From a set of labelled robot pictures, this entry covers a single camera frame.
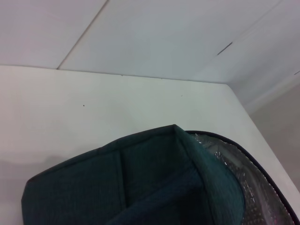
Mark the dark teal insulated lunch bag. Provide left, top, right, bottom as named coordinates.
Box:
left=21, top=124, right=300, bottom=225

